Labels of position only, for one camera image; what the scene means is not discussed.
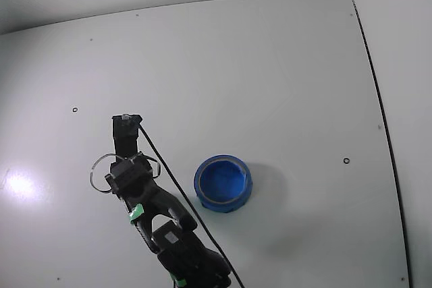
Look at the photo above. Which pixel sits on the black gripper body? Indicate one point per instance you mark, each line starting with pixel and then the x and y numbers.
pixel 125 137

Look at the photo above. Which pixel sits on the blue tape roll bin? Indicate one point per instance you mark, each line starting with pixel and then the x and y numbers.
pixel 221 180

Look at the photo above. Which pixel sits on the green tape piece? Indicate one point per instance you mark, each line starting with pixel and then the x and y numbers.
pixel 180 282
pixel 136 214

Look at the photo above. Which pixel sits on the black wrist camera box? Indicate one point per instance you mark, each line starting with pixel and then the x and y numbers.
pixel 125 134

